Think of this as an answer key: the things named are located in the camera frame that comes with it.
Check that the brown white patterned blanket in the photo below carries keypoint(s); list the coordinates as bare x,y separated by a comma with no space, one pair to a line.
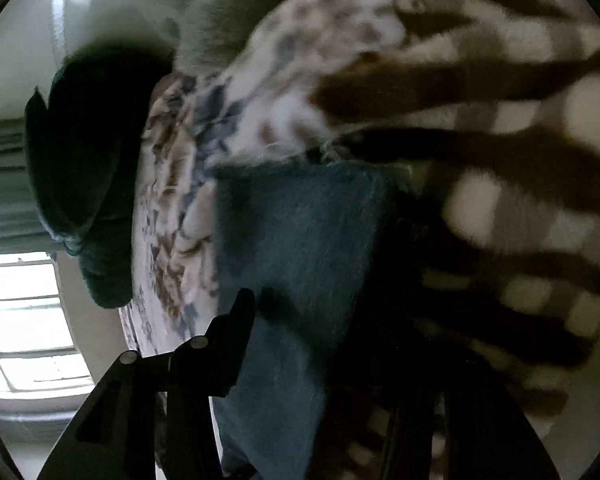
490,125

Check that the grey green cloth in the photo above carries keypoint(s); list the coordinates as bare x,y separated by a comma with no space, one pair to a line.
205,5

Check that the green curtain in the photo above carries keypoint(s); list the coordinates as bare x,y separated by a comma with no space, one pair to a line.
5,185

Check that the blue denim pants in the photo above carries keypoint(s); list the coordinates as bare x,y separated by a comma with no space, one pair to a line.
300,240

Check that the floral bed sheet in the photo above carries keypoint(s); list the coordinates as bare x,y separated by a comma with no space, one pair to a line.
215,125

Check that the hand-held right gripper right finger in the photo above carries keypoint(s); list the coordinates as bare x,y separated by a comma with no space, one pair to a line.
432,410

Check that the window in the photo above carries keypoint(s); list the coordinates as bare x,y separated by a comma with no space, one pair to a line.
25,330

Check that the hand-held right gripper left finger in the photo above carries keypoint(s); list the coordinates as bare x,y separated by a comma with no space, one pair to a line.
242,310

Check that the dark green pillow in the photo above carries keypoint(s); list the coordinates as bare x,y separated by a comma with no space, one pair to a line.
80,160

